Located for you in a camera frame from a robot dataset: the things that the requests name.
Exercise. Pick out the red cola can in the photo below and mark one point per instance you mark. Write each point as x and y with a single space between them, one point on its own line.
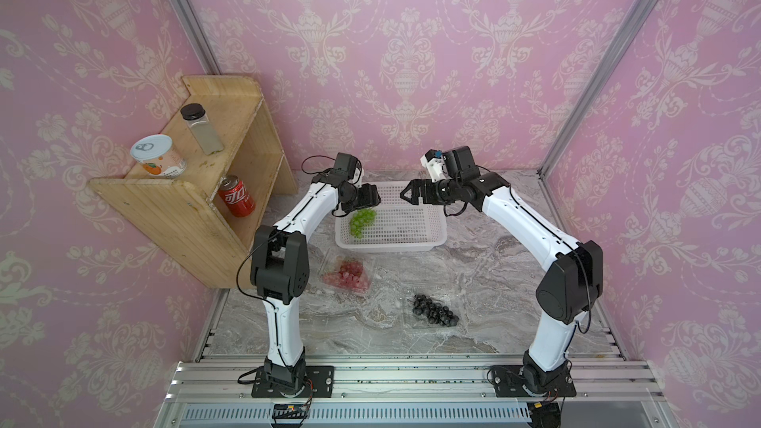
236 196

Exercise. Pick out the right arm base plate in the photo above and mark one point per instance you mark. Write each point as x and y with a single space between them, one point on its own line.
528 381

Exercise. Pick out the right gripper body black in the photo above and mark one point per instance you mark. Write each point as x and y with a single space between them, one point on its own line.
448 192

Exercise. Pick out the wooden shelf unit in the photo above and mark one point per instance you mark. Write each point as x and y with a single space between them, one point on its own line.
185 216

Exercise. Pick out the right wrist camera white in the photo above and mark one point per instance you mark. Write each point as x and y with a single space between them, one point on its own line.
433 163

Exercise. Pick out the red grape bunch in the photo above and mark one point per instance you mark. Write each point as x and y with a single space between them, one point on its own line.
348 274

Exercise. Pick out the aluminium rail frame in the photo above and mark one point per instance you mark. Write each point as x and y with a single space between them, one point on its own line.
415 391

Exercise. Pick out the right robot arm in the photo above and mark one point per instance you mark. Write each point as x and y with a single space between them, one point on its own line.
573 277

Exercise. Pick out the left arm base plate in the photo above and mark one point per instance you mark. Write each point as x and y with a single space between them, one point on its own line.
301 381

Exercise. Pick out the clear bottle black cap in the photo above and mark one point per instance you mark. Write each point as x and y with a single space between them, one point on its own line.
196 118

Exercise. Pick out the white plastic basket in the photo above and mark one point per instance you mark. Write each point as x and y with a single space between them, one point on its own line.
398 226

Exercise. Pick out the clear plastic clamshell container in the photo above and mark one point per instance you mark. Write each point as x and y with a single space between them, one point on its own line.
369 264

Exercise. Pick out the white orange printed can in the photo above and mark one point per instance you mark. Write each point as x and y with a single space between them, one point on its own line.
158 156

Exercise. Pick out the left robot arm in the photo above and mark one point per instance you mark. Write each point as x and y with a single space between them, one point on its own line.
280 267

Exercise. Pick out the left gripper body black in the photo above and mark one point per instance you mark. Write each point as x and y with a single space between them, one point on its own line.
360 197

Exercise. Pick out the black grape bunch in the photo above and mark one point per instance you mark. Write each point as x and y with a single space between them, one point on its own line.
433 311

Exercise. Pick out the green grape bunch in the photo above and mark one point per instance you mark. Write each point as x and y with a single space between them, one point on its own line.
361 222

